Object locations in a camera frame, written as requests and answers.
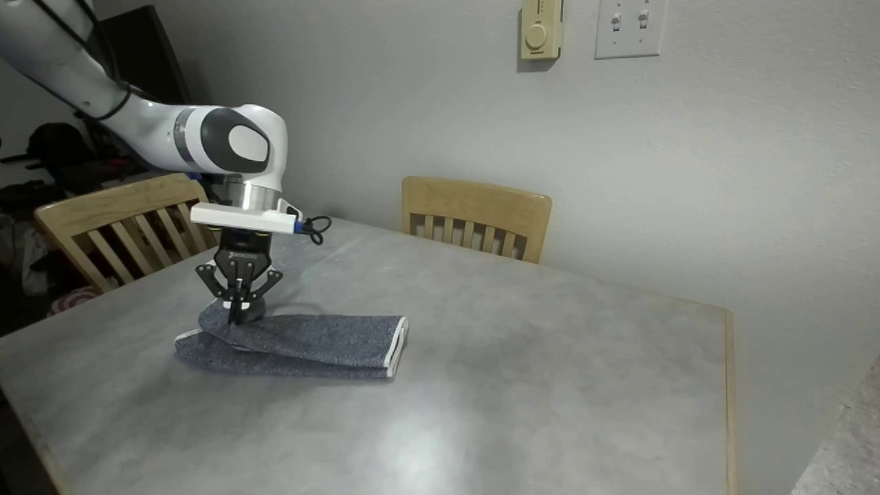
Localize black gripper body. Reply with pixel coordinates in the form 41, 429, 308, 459
217, 228, 275, 275

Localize blue-grey towel white trim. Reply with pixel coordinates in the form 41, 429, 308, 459
173, 300, 412, 381

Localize slatted light wooden chair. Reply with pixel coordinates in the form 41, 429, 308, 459
34, 171, 224, 297

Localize pink cloth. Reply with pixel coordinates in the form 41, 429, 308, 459
49, 285, 96, 315

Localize black bag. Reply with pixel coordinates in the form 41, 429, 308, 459
25, 120, 96, 173

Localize dark tall panel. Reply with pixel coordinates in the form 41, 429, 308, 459
92, 6, 209, 175

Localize light wooden chair short slats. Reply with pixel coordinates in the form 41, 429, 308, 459
400, 173, 555, 267

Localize speckled grey countertop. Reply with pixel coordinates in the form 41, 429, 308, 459
789, 353, 880, 495

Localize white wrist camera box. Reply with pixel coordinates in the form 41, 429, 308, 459
188, 199, 308, 234

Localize black cable blue plug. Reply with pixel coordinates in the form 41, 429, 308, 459
297, 210, 335, 246

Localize beige wall thermostat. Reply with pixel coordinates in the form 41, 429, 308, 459
518, 0, 565, 66

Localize white wall switch plate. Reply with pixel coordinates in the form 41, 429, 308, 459
593, 0, 671, 63

